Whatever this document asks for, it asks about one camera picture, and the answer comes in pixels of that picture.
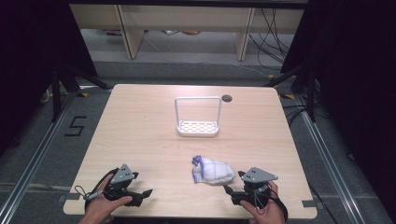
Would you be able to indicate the grey tape piece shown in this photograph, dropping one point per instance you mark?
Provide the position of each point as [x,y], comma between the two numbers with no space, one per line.
[70,196]
[309,203]

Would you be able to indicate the person's right hand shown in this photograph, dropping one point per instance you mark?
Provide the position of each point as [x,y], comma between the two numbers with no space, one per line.
[269,214]

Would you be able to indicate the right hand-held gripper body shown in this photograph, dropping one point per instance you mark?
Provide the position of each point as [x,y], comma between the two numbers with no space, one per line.
[257,175]

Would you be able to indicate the black metal stand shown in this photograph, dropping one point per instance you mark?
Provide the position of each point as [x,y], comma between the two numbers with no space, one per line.
[311,93]
[56,93]

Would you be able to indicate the black curtain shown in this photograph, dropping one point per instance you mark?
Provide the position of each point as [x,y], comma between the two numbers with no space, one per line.
[31,46]
[358,62]

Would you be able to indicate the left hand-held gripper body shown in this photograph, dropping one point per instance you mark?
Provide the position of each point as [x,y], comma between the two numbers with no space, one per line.
[123,175]

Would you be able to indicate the white cloth with purple trim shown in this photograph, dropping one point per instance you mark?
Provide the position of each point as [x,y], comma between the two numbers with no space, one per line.
[213,171]

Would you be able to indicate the person's left hand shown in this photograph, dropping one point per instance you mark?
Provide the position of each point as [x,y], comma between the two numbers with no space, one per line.
[99,208]

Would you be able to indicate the aluminium floor rail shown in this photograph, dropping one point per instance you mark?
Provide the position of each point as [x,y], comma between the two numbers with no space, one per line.
[34,158]
[330,155]

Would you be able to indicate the yellow tape piece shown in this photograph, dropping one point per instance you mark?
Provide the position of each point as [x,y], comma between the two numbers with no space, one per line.
[82,94]
[289,96]

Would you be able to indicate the dark round table grommet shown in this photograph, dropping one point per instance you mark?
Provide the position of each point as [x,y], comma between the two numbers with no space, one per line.
[226,98]

